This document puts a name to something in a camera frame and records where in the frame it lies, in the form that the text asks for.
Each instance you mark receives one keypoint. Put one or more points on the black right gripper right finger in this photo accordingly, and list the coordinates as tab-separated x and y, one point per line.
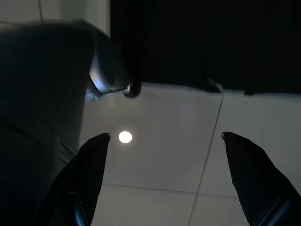
256	179

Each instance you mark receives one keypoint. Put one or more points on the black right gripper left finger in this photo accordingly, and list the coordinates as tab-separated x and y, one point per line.
87	179

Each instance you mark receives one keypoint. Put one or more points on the robot dark grey leg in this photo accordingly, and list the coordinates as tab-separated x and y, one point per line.
42	82

